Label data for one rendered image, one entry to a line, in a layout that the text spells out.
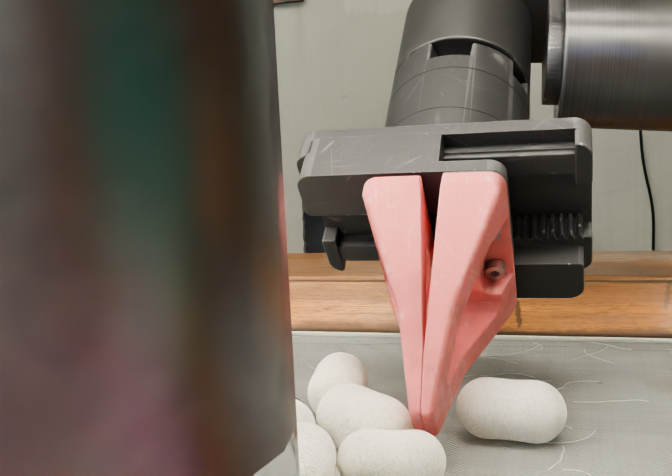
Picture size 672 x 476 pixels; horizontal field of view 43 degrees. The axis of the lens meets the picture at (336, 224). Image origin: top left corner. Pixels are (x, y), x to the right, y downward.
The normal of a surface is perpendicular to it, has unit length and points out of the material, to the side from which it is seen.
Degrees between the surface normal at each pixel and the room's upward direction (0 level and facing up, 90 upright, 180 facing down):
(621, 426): 0
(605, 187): 90
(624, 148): 90
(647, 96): 122
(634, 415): 0
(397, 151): 41
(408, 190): 62
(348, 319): 45
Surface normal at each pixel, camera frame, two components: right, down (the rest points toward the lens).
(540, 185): -0.17, 0.74
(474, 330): -0.14, -0.90
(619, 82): -0.19, 0.45
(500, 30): 0.47, -0.52
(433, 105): -0.33, -0.66
